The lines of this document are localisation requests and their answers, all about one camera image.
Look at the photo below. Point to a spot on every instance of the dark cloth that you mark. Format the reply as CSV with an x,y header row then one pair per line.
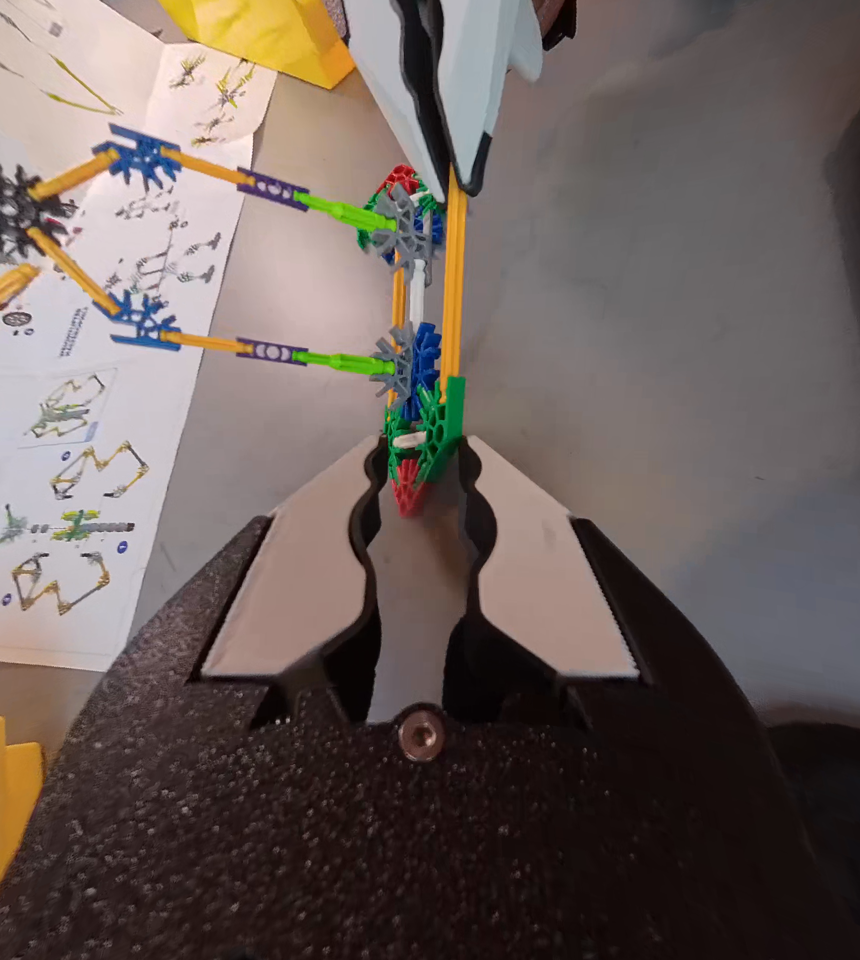
x,y
850,825

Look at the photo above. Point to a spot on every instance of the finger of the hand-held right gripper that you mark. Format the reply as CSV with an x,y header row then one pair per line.
x,y
475,67
377,60

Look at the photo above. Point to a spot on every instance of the red corner connector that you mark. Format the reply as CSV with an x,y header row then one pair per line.
x,y
402,180

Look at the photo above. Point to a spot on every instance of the white instruction sheet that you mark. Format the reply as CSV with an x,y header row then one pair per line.
x,y
137,390

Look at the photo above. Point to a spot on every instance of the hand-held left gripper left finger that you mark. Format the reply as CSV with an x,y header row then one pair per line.
x,y
295,592

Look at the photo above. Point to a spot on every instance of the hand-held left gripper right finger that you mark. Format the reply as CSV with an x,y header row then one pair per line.
x,y
550,592

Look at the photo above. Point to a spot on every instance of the blue snowflake connector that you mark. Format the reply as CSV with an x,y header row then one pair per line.
x,y
430,229

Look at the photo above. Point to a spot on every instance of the multicolour rod connector toy figure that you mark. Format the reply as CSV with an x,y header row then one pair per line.
x,y
141,157

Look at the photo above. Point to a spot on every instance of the green fan-shaped connector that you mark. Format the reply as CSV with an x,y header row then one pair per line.
x,y
437,210
367,225

